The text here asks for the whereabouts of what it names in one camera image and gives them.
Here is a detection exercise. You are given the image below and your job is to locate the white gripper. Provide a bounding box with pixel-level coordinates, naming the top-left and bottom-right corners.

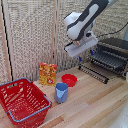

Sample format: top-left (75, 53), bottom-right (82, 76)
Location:
top-left (63, 34), bottom-right (100, 63)

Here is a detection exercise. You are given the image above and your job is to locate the black wire oven tray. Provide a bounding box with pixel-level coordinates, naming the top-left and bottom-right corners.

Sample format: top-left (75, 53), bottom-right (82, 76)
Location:
top-left (87, 49), bottom-right (128, 74)

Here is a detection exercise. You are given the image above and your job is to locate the red plastic bowl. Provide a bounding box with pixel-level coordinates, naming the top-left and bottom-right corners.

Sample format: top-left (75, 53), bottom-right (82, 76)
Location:
top-left (61, 73), bottom-right (78, 88)

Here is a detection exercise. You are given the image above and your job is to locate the black toaster oven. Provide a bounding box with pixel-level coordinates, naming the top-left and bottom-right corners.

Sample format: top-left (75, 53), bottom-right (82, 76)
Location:
top-left (93, 37), bottom-right (128, 78)

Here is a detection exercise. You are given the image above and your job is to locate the beige woven screen panel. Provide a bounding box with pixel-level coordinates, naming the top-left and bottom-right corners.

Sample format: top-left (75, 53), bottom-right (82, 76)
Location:
top-left (0, 0), bottom-right (58, 84)
top-left (87, 0), bottom-right (128, 63)
top-left (55, 0), bottom-right (100, 74)

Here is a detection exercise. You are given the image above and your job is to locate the red yellow snack box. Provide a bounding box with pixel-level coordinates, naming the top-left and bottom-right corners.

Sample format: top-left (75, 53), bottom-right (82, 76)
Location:
top-left (38, 62), bottom-right (58, 88)

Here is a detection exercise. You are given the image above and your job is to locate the blue plastic cup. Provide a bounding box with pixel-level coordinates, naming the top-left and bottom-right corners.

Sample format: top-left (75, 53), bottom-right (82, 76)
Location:
top-left (54, 82), bottom-right (69, 104)

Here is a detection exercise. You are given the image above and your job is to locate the red plastic shopping basket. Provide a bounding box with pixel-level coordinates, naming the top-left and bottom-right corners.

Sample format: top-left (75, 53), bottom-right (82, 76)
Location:
top-left (0, 77), bottom-right (53, 128)

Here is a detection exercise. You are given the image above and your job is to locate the black wire rack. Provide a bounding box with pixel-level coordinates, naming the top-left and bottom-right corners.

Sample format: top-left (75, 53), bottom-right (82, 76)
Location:
top-left (77, 63), bottom-right (110, 85)

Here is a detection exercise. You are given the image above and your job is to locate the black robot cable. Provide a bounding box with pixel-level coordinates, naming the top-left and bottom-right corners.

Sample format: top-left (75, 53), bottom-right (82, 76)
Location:
top-left (91, 21), bottom-right (128, 40)

